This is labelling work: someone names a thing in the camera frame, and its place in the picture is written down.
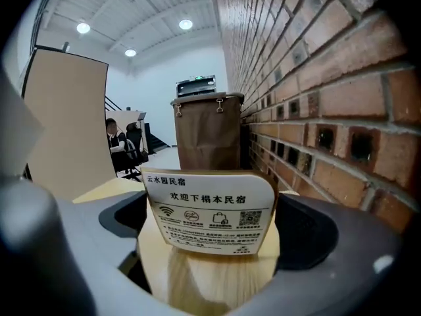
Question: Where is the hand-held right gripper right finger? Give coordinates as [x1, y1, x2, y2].
[230, 192, 405, 316]

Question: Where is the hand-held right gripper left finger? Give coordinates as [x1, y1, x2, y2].
[55, 190, 186, 316]

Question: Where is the gold-edged white card stand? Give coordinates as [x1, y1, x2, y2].
[140, 167, 280, 257]

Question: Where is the black office chair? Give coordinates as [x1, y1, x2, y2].
[124, 121, 149, 181]

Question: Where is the black staircase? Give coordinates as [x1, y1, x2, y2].
[105, 95, 172, 155]

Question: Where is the beige partition panel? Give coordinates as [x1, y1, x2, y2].
[20, 44, 118, 201]

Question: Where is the brown fabric laundry bin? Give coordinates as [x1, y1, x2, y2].
[170, 91, 245, 171]

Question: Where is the grey metal box device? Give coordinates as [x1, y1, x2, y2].
[175, 74, 217, 98]

